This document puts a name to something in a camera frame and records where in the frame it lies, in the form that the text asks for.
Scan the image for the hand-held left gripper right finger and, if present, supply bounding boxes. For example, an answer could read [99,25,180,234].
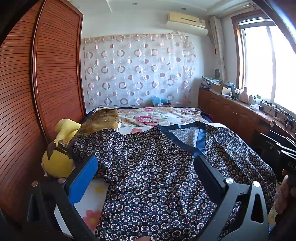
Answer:
[194,154,270,241]

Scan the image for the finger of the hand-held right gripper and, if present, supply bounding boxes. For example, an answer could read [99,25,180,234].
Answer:
[268,132,296,151]

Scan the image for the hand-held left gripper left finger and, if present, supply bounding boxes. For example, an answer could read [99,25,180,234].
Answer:
[25,155,100,241]

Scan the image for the navy circle-patterned garment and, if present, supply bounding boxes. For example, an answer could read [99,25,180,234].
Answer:
[69,120,278,241]

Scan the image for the person's right hand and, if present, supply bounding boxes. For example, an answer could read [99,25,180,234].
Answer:
[275,176,296,215]

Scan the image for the white fruit-print sheet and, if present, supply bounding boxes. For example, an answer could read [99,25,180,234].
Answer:
[53,120,160,235]

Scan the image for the yellow plush toy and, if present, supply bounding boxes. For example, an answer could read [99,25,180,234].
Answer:
[41,119,82,179]

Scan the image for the floral quilt on bed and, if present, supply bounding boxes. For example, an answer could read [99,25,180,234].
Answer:
[198,108,214,124]

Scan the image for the long wooden cabinet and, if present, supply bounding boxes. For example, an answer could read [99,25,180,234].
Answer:
[198,87,296,149]

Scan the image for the blue plastic bag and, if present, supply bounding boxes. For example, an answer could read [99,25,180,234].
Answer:
[223,82,236,93]

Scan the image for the wooden framed window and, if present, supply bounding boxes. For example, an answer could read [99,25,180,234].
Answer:
[231,10,296,116]

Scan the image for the floral blanket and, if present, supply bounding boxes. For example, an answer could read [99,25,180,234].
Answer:
[92,107,211,136]

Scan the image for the open cardboard box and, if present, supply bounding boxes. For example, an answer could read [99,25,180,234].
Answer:
[211,83,229,95]

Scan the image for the blue tissue packets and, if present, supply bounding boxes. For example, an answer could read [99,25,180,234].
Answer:
[151,96,171,104]

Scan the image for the stack of folded cloths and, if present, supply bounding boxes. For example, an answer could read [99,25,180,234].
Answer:
[201,76,223,87]

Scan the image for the wooden louvered wardrobe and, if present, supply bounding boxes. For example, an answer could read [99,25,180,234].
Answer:
[0,0,87,223]

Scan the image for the white patterned window curtain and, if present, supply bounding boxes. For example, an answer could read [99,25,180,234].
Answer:
[209,16,226,81]

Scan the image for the sheer circle-patterned curtain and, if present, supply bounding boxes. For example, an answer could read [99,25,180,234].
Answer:
[81,34,197,108]

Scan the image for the beige air conditioner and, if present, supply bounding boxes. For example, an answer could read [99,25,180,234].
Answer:
[166,11,208,36]

